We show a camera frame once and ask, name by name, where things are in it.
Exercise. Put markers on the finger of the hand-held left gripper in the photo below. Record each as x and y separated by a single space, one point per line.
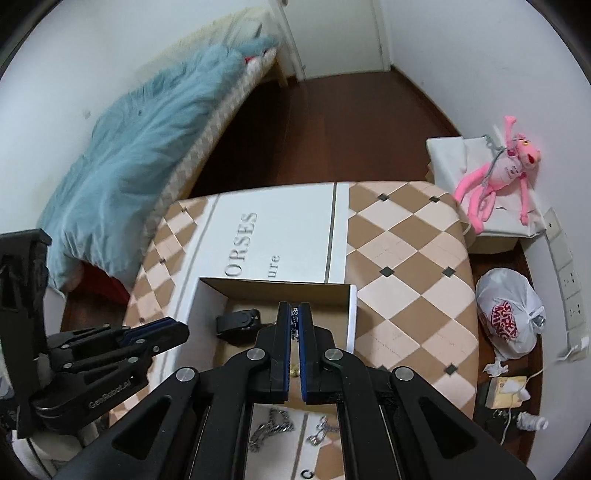
157 330
106 385

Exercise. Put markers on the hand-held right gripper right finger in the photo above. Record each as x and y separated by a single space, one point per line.
304 332

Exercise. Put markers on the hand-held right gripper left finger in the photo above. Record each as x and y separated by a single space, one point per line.
287 332

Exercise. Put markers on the white cardboard box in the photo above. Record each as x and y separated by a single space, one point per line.
325 314

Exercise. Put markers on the red cloth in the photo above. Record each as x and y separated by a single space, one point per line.
104 284

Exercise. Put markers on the white round object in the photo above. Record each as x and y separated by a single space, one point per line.
46 450

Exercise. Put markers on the brown white checkered table cover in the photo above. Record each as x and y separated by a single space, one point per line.
406 258

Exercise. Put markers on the light blue fuzzy blanket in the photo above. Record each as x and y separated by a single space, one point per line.
138 152

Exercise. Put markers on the crumpled white tissue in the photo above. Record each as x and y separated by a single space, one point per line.
495 369

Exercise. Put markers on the white plastic bag red print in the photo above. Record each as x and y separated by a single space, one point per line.
508 309

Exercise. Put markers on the yellow tissue box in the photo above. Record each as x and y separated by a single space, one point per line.
505 391

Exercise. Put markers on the small white bottle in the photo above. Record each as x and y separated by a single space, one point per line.
532 421

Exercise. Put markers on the pink plush toy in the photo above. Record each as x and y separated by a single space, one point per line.
501 173

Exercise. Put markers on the white power strip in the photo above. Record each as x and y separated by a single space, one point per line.
568 277

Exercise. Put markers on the white door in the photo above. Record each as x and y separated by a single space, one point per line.
339 32

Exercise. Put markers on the cream fuzzy blanket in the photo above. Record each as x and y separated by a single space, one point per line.
217 32

